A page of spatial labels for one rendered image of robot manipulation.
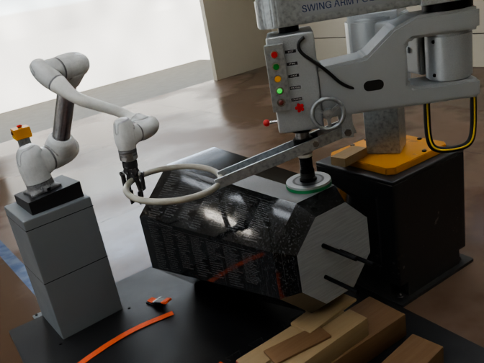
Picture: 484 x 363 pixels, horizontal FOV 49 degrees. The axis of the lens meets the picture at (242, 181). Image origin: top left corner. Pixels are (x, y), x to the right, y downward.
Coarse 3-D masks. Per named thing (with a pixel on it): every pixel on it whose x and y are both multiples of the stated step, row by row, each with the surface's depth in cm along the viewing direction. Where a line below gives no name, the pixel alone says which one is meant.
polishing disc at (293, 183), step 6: (318, 174) 258; (324, 174) 257; (288, 180) 258; (294, 180) 256; (318, 180) 251; (324, 180) 250; (330, 180) 250; (288, 186) 251; (294, 186) 250; (300, 186) 248; (306, 186) 247; (312, 186) 246; (318, 186) 245; (324, 186) 246
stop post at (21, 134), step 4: (12, 128) 396; (16, 128) 394; (20, 128) 391; (24, 128) 392; (28, 128) 394; (12, 132) 392; (16, 132) 389; (20, 132) 391; (24, 132) 393; (28, 132) 394; (12, 136) 398; (16, 136) 390; (20, 136) 392; (24, 136) 393; (28, 136) 395; (20, 140) 394; (24, 140) 396; (28, 140) 397; (20, 144) 395; (24, 144) 396
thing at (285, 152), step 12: (312, 132) 251; (324, 132) 250; (336, 132) 238; (348, 132) 234; (288, 144) 254; (300, 144) 242; (312, 144) 241; (324, 144) 241; (264, 156) 257; (276, 156) 245; (288, 156) 244; (228, 168) 261; (240, 168) 260; (252, 168) 248; (264, 168) 247; (216, 180) 252; (228, 180) 251; (240, 180) 251
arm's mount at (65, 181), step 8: (64, 176) 329; (64, 184) 312; (72, 184) 309; (80, 184) 311; (48, 192) 305; (56, 192) 304; (64, 192) 307; (72, 192) 309; (80, 192) 312; (16, 200) 320; (24, 200) 302; (32, 200) 298; (40, 200) 299; (48, 200) 302; (56, 200) 305; (64, 200) 307; (24, 208) 308; (32, 208) 297; (40, 208) 300; (48, 208) 303
